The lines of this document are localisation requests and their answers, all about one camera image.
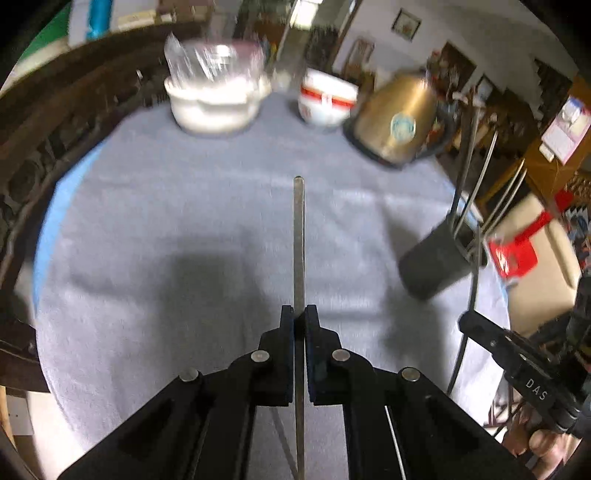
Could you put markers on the white pot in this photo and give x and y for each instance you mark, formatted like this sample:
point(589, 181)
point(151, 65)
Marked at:
point(212, 110)

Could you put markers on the cluttered wooden shelf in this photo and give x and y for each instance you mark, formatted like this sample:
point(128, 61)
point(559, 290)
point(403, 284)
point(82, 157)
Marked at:
point(508, 92)

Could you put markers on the framed wall picture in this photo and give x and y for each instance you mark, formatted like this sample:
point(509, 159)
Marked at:
point(406, 24)

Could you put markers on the metal chopstick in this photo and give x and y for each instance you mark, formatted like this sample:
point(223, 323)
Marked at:
point(508, 188)
point(299, 240)
point(511, 199)

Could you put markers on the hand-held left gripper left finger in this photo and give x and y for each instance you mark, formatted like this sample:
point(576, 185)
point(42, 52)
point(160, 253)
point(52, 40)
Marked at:
point(289, 355)

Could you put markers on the green plastic jug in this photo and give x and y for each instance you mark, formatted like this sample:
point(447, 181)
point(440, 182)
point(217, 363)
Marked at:
point(51, 32)

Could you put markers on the carved wooden chair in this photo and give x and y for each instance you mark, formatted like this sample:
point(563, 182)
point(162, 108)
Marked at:
point(37, 138)

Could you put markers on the wall calendar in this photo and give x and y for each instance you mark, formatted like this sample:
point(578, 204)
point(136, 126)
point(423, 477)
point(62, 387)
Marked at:
point(565, 129)

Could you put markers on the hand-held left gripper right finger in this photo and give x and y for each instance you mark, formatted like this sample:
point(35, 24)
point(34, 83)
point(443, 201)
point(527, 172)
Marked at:
point(311, 355)

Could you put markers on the grey utensil cup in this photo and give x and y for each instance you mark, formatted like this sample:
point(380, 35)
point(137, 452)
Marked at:
point(434, 267)

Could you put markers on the gold kettle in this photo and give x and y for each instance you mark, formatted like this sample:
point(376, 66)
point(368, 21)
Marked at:
point(397, 115)

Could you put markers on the white bowl with red pattern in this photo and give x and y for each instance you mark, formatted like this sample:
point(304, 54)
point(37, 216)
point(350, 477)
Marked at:
point(323, 108)

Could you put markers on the blue cylindrical bottle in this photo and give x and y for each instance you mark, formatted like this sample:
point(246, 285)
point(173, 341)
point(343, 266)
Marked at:
point(99, 18)

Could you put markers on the person's right hand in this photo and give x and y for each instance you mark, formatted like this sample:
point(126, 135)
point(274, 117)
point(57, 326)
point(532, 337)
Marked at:
point(540, 443)

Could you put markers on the clear plastic bag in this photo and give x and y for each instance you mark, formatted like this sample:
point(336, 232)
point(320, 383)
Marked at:
point(207, 60)

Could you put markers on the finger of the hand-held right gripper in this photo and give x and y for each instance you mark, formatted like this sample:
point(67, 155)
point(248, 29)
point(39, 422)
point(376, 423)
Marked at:
point(482, 334)

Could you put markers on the grey tablecloth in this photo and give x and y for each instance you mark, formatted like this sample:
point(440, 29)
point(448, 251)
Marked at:
point(184, 207)

